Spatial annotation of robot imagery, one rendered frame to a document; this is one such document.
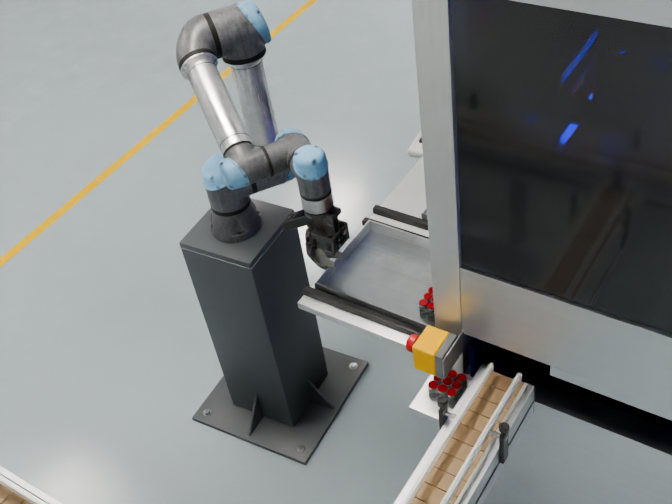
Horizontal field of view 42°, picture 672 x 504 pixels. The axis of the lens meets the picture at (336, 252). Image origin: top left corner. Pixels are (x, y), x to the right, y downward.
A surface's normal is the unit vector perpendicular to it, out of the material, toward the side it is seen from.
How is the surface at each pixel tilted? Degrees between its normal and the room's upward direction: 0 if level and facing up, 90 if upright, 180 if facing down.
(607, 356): 90
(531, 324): 90
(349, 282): 0
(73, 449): 0
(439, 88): 90
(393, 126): 0
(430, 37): 90
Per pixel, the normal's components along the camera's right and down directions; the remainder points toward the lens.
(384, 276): -0.12, -0.72
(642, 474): -0.54, 0.62
